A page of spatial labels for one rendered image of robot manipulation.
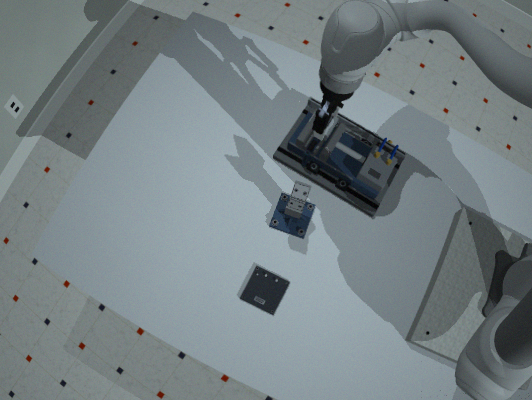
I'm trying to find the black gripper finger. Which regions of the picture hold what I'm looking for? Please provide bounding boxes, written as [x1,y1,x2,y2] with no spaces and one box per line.
[331,101,344,117]
[312,94,341,141]

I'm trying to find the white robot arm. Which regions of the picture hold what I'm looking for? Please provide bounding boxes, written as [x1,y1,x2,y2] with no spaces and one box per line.
[319,0,532,400]

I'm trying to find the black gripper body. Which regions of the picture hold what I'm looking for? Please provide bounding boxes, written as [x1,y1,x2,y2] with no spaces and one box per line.
[320,81,353,108]

